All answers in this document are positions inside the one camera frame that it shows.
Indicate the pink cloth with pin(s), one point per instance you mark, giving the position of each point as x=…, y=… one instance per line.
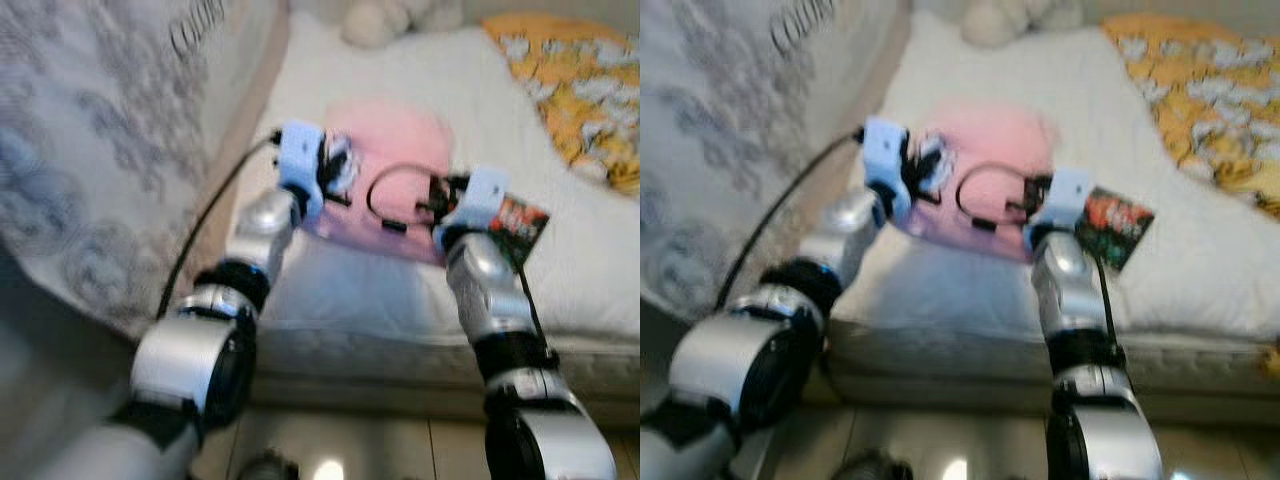
x=1000, y=135
x=400, y=135

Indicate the dark red-green snack packet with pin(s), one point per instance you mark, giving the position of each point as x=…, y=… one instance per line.
x=522, y=228
x=1118, y=225

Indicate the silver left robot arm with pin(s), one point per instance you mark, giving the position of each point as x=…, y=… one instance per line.
x=185, y=360
x=725, y=360

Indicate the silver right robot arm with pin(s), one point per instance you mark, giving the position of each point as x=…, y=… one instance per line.
x=1085, y=300
x=500, y=300

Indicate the white sheeted bed mattress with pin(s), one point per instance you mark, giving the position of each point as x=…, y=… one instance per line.
x=480, y=110
x=1190, y=270

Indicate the white plush toy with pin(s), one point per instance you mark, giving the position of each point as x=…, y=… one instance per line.
x=375, y=20
x=1000, y=20

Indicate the yellow cartoon print blanket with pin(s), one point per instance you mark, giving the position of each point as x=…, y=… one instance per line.
x=590, y=90
x=1210, y=95

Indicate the grey patterned white quilt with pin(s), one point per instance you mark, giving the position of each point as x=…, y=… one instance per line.
x=100, y=140
x=730, y=120

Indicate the pale blue right wrist camera mount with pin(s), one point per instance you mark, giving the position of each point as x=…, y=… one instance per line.
x=1068, y=205
x=482, y=205

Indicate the pale blue wrist camera mount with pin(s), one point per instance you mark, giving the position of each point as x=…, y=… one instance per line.
x=1068, y=205
x=298, y=155
x=882, y=152
x=482, y=205

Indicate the pale blue left wrist camera mount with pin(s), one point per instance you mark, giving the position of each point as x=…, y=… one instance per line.
x=882, y=152
x=298, y=155

